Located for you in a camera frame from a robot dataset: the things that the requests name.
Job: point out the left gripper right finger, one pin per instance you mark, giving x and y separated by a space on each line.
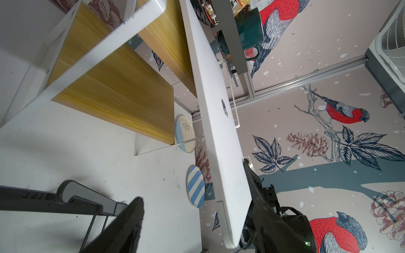
263 214

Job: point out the cream and blue plate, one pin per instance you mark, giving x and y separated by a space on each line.
185 134

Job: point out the silver laptop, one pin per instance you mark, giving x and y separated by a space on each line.
232 192

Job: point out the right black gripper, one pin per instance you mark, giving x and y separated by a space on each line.
294 233

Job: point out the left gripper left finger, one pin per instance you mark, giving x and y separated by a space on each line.
123 234

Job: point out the wooden two-tier shelf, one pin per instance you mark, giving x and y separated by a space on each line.
86 65

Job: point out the blue striped plate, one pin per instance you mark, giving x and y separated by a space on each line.
195 186

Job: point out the green mug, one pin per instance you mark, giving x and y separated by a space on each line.
251 33

